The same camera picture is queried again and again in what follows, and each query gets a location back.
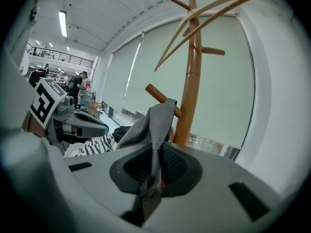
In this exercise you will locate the black backpack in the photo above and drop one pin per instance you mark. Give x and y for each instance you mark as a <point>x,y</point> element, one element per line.
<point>121,133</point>

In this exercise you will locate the person's left forearm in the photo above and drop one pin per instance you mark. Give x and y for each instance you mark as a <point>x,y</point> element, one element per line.
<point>31,125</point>

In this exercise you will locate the black framed window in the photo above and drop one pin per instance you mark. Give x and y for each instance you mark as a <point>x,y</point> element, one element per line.
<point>206,143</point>

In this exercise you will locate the striped black white cloth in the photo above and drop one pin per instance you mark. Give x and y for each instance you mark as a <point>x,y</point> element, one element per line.
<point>94,147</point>

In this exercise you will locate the black mezzanine railing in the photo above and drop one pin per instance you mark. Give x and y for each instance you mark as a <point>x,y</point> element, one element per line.
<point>73,59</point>

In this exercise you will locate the pale green roller blind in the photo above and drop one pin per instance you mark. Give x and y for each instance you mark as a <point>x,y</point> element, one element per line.
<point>116,81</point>
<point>223,93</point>

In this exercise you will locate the long ceiling light tube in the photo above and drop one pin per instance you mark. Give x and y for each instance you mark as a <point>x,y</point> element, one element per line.
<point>63,23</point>

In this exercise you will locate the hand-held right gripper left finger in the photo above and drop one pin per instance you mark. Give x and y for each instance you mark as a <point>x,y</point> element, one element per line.
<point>102,178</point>

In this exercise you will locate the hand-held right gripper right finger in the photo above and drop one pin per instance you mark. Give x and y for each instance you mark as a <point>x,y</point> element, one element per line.
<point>213,203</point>

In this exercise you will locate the wooden shelf unit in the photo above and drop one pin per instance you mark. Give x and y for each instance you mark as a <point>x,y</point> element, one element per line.
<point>94,109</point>

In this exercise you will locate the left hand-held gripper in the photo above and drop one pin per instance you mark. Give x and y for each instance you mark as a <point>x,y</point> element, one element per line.
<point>45,101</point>

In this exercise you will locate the pale wooden clothes hanger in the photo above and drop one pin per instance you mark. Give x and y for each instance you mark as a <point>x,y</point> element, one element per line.
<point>193,13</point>

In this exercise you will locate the brown wooden coat rack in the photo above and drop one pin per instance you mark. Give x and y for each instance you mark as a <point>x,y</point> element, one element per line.
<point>192,93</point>

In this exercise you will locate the grey cap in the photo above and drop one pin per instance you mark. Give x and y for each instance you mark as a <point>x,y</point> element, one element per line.
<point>145,127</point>

